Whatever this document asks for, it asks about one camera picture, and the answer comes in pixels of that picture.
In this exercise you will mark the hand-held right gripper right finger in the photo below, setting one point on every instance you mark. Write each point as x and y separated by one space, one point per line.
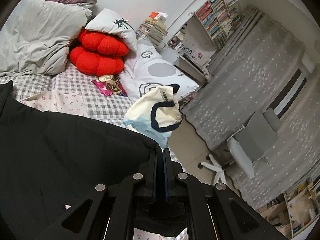
165 170

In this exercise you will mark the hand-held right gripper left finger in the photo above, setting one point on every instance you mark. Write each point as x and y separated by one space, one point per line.
153 166

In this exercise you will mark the black jacket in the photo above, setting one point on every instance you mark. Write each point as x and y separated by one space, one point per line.
62 155

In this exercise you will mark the light blue white cloth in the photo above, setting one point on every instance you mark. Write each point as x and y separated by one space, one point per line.
152 133

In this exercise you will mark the grey white office chair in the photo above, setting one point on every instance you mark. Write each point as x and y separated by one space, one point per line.
252 142

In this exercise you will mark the colourful snack packet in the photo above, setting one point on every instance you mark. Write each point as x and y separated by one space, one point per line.
110 85

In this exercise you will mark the white pillow with grey circle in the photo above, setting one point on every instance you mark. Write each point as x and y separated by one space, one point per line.
155 70

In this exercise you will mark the red plush cushion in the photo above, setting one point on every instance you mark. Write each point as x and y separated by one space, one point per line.
100 42
95 62

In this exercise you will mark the white desk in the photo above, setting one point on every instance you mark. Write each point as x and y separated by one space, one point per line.
190 45

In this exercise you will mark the grey star print curtain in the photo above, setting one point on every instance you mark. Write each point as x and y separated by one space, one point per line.
250 75

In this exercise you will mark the stack of books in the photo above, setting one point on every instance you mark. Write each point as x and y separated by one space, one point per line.
155 28

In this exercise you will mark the wooden storage shelf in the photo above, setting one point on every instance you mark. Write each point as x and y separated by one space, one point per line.
300 205

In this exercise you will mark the white pillow with green print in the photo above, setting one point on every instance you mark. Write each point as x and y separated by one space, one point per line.
110 22

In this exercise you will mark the white bookshelf with books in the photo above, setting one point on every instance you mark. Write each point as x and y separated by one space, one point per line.
217 17

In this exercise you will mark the grey duvet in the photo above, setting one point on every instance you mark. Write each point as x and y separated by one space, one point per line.
35 35

